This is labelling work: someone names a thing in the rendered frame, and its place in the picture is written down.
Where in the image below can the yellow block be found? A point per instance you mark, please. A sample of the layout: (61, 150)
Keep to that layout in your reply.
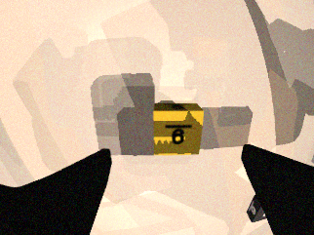
(177, 128)

